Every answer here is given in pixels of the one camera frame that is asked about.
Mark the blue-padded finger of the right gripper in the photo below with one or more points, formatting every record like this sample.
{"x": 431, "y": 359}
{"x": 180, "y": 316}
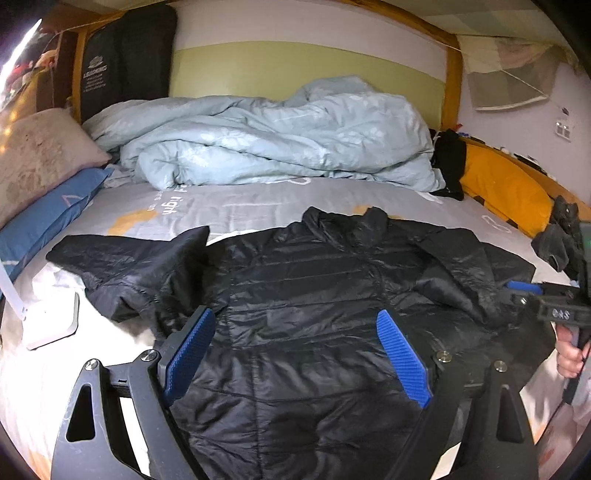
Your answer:
{"x": 524, "y": 288}

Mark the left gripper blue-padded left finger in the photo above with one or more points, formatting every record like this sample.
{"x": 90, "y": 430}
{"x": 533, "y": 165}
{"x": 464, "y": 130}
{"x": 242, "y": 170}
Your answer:
{"x": 93, "y": 442}

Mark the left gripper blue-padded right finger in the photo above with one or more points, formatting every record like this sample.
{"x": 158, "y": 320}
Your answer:
{"x": 497, "y": 441}

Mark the black puffer jacket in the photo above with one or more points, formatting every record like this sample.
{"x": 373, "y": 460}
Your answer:
{"x": 296, "y": 384}

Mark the dark grey clothes pile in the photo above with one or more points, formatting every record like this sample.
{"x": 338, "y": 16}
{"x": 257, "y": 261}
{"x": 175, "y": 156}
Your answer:
{"x": 560, "y": 244}

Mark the right hand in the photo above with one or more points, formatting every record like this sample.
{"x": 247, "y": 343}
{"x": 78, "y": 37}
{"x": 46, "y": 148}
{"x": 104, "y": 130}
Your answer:
{"x": 570, "y": 359}

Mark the grey patterned bed sheet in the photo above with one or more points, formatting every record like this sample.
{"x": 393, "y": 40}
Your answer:
{"x": 36, "y": 383}

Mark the orange yellow cushion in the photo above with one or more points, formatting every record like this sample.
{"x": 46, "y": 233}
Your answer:
{"x": 506, "y": 190}

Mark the white desk lamp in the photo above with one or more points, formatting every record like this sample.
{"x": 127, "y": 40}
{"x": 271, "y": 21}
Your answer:
{"x": 51, "y": 315}

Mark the black cloth by cushion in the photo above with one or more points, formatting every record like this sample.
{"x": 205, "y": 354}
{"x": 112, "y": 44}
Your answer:
{"x": 450, "y": 155}

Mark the plaid hanging curtain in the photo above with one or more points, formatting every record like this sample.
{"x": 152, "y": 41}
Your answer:
{"x": 509, "y": 73}

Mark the blue pillow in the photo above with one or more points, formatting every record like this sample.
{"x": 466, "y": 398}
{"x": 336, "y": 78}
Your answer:
{"x": 32, "y": 229}

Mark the light blue duvet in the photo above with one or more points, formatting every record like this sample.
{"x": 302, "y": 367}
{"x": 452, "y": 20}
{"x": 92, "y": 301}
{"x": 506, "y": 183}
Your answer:
{"x": 334, "y": 128}

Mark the beige pillow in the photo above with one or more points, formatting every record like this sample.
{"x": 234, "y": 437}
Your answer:
{"x": 39, "y": 153}

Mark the black garment bag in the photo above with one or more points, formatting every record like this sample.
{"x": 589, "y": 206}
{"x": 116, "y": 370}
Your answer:
{"x": 128, "y": 59}

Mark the white wall socket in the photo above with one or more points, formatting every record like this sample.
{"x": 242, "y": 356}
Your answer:
{"x": 562, "y": 126}

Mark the wooden bed frame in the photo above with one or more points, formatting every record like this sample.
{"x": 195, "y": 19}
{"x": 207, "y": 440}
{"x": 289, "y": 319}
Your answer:
{"x": 271, "y": 48}

